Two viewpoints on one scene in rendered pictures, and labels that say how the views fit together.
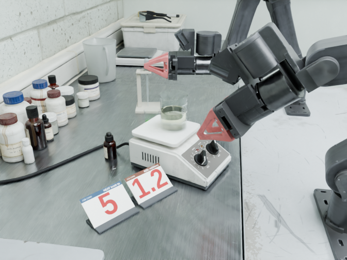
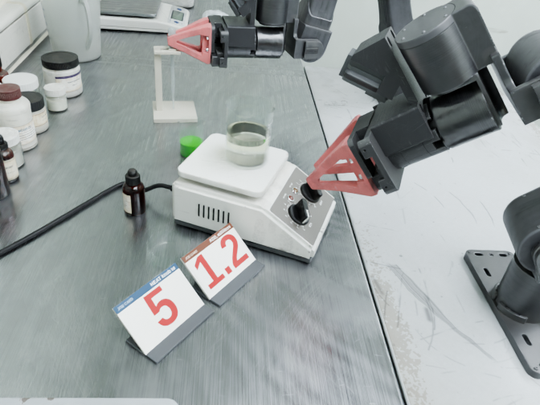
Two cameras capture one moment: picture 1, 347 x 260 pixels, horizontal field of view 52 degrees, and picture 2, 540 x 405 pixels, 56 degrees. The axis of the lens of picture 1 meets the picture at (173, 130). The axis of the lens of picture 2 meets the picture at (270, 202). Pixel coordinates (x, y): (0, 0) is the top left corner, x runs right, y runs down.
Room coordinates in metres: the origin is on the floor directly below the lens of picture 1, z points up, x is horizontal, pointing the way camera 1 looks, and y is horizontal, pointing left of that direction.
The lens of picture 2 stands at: (0.15, 0.12, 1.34)
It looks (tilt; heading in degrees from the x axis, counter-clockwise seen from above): 35 degrees down; 344
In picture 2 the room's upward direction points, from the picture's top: 6 degrees clockwise
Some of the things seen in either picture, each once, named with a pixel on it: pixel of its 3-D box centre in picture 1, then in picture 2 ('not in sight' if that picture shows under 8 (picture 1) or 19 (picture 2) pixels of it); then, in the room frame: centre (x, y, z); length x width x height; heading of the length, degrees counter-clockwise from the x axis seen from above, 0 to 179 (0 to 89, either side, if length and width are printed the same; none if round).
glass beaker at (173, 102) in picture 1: (172, 112); (247, 134); (0.73, 0.00, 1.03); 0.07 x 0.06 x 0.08; 150
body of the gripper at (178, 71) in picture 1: (183, 65); (234, 41); (1.05, -0.03, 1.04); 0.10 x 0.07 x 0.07; 0
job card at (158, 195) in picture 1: (151, 184); (224, 262); (0.60, 0.05, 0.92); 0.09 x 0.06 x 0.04; 133
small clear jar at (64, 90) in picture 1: (65, 98); (23, 96); (1.06, 0.34, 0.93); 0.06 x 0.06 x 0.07
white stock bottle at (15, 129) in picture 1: (12, 136); not in sight; (0.75, 0.38, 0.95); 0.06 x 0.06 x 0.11
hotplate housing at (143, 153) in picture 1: (176, 149); (251, 194); (0.72, -0.01, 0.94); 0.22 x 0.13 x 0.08; 59
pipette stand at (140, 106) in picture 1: (147, 90); (173, 81); (1.05, 0.08, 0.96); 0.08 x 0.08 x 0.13; 0
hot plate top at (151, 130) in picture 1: (166, 129); (235, 162); (0.73, 0.02, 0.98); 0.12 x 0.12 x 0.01; 59
